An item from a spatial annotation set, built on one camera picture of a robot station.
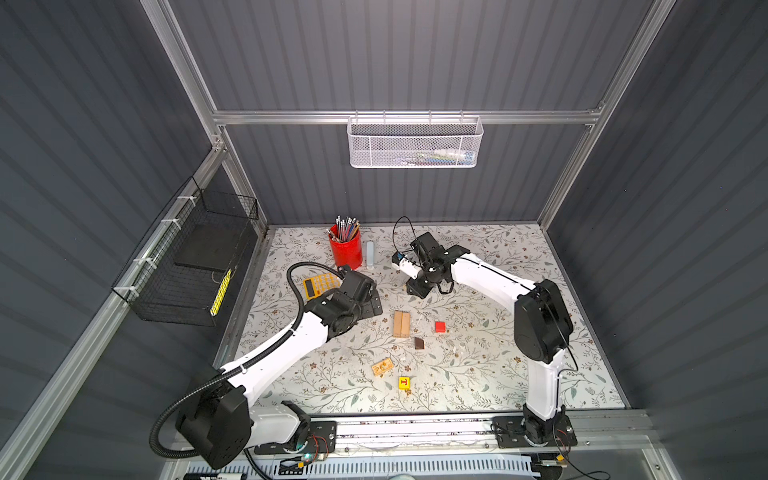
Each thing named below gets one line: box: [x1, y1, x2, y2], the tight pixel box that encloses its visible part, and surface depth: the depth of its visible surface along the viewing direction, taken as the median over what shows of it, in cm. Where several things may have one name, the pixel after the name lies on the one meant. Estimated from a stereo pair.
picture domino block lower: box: [372, 358, 394, 377], surface depth 86 cm
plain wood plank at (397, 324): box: [393, 311, 402, 338], surface depth 93 cm
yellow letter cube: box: [399, 376, 411, 390], surface depth 82 cm
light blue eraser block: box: [366, 240, 375, 269], surface depth 110 cm
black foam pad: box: [174, 223, 243, 271], surface depth 77 cm
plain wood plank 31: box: [400, 312, 411, 338], surface depth 93 cm
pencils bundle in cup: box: [326, 214, 361, 243], surface depth 104 cm
